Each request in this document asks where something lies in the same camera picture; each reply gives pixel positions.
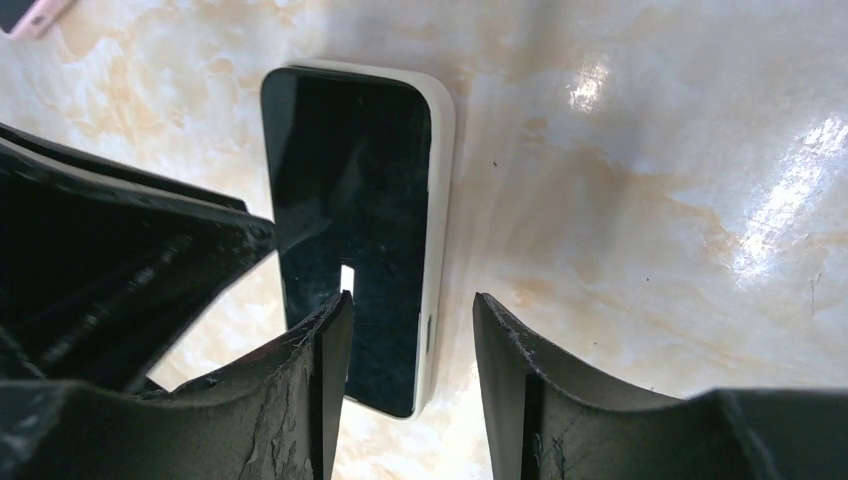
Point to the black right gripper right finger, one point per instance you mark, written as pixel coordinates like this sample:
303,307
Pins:
550,415

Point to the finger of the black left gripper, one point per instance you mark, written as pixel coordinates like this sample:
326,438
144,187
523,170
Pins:
105,266

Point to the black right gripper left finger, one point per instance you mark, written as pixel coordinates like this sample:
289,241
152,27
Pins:
272,414

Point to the pink phone case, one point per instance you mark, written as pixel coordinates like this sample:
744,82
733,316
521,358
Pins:
30,19

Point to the black phone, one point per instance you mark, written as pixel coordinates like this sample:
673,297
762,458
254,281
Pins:
351,232

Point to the white translucent phone case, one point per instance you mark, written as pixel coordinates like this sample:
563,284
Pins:
440,199

